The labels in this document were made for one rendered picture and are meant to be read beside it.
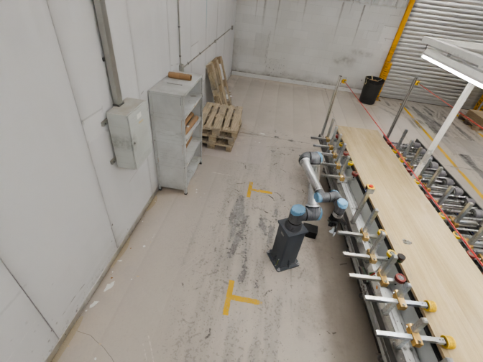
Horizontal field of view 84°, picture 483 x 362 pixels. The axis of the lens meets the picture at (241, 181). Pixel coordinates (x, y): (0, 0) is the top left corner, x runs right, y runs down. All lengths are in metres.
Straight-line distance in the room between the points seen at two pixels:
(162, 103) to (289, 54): 6.60
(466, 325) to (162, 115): 3.54
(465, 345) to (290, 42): 8.47
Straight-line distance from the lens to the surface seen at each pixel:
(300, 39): 9.51
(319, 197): 2.46
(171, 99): 3.48
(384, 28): 9.86
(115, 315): 3.19
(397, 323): 2.82
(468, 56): 2.81
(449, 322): 2.70
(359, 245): 3.06
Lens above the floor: 2.77
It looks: 38 degrees down
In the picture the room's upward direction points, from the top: 7 degrees clockwise
